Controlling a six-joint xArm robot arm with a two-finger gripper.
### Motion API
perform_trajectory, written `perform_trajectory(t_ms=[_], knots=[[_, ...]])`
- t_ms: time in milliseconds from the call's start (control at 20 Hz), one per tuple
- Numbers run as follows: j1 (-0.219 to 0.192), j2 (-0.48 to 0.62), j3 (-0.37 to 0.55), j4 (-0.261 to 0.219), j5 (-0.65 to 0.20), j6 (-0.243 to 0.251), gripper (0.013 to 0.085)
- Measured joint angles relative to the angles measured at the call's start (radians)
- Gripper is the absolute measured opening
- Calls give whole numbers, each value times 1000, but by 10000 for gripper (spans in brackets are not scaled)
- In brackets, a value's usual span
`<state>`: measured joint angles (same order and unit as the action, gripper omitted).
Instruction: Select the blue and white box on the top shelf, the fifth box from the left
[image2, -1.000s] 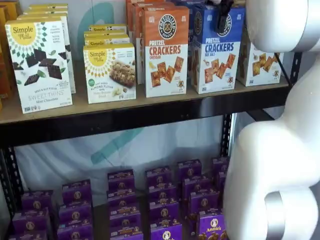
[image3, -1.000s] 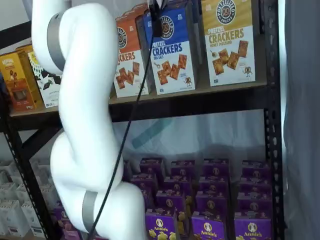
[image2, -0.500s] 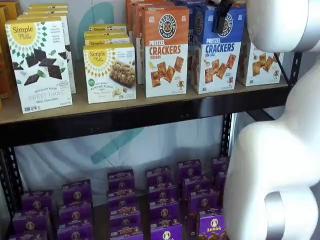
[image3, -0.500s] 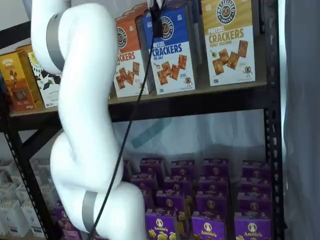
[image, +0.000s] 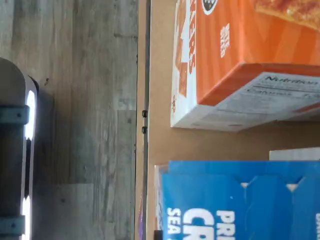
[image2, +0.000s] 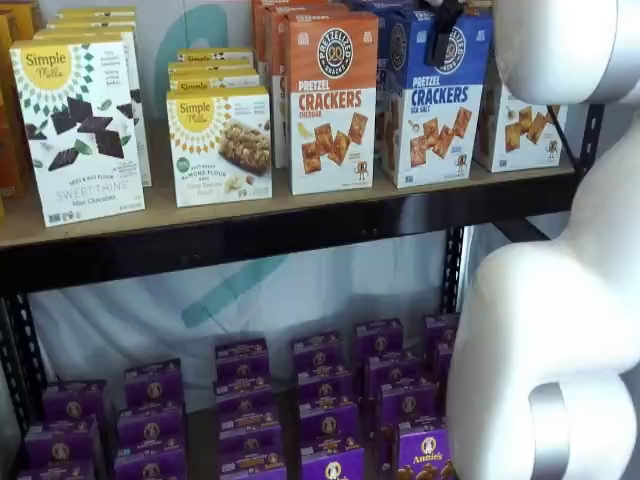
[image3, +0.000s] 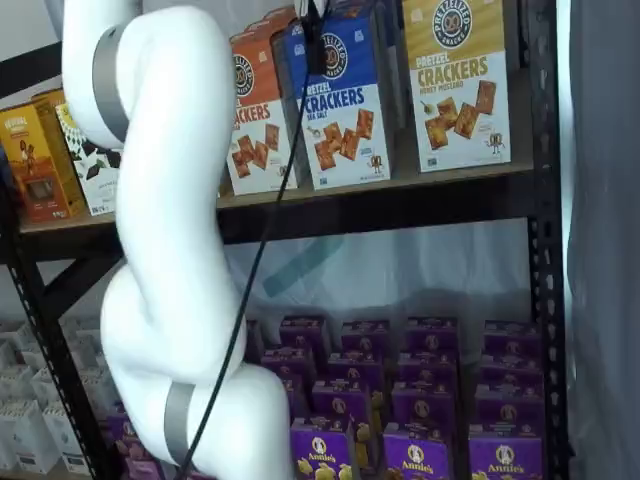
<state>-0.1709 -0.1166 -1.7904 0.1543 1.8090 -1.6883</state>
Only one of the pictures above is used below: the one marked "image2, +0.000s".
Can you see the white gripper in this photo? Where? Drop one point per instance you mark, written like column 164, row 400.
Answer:
column 432, row 2

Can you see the blue sea salt cracker box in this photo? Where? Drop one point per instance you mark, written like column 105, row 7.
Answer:
column 440, row 130
column 370, row 5

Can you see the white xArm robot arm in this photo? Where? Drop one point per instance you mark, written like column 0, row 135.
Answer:
column 550, row 350

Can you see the yellow honey mustard cracker box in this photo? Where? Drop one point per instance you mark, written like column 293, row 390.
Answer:
column 520, row 135

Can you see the orange cheddar cracker box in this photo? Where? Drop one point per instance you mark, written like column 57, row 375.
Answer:
column 277, row 50
column 257, row 30
column 330, row 125

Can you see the Simple Mills almond bars box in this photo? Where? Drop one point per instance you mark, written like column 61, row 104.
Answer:
column 215, row 77
column 210, row 65
column 215, row 54
column 220, row 150

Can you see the purple Annie's snack box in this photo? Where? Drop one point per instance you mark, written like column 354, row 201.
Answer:
column 241, row 357
column 425, row 455
column 332, row 462
column 75, row 400
column 60, row 440
column 325, row 387
column 252, row 467
column 440, row 330
column 394, row 370
column 244, row 397
column 407, row 400
column 249, row 432
column 317, row 350
column 150, row 425
column 154, row 382
column 327, row 420
column 380, row 337
column 55, row 472
column 442, row 360
column 150, row 462

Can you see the Simple Mills sweet thins box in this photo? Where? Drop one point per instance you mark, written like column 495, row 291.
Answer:
column 80, row 150
column 90, row 23
column 141, row 165
column 95, row 12

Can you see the orange snack box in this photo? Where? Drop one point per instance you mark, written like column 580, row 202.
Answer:
column 7, row 150
column 20, row 15

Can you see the black metal shelf frame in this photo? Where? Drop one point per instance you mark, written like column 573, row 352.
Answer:
column 300, row 235

